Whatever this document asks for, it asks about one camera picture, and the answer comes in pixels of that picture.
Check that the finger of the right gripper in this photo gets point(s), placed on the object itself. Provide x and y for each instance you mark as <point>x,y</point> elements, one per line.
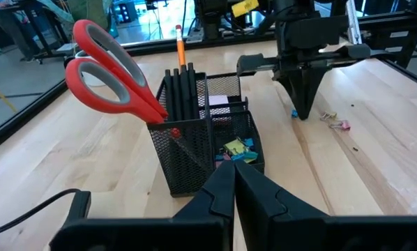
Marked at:
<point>311,87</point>
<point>295,90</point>

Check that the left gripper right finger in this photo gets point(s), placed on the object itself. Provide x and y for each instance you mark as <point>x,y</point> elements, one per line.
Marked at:
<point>299,233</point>

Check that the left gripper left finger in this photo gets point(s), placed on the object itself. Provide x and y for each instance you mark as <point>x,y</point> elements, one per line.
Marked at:
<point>142,237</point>

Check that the teal binder clip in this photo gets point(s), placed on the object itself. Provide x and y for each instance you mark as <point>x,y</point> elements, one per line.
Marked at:
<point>246,157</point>

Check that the yellow-green eraser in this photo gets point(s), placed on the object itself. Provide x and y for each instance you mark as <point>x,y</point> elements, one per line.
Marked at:
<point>234,146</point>

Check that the black mesh desk organizer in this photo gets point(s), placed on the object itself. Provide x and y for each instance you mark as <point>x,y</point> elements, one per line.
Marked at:
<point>187,157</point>

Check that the black pen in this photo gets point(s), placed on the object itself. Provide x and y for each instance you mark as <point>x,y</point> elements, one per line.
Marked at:
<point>168,94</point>
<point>177,94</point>
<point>189,92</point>

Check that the orange pencil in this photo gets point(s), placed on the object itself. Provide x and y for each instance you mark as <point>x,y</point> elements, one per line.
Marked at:
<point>181,49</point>

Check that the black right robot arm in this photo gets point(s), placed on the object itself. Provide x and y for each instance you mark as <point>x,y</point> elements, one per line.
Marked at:
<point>295,8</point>

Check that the black background table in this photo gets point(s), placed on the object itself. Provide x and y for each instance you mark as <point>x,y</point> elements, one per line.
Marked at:
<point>30,21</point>

